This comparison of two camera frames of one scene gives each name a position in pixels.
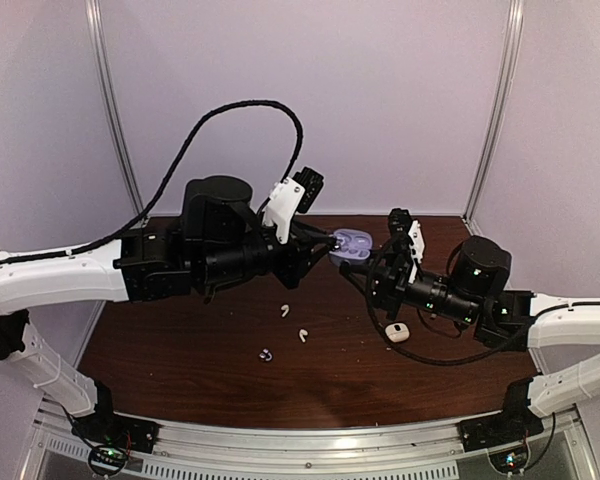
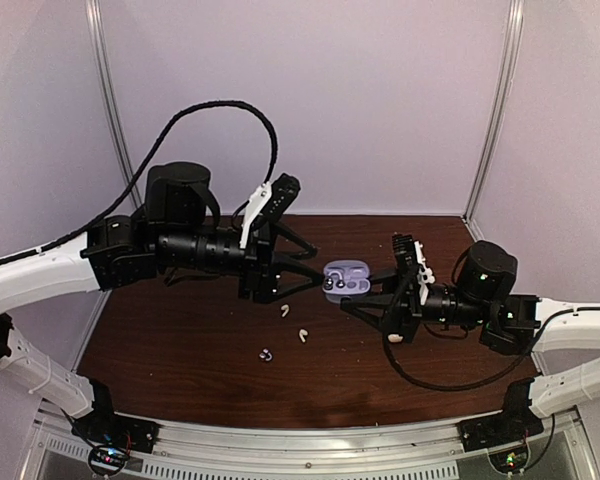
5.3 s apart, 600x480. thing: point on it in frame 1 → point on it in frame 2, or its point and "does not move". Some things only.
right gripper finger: [360, 283] → [371, 308]
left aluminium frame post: [110, 104] does not move
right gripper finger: [380, 259] → [389, 282]
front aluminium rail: [328, 447] does not move
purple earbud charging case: [355, 245] → [355, 274]
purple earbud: [266, 354] does not move
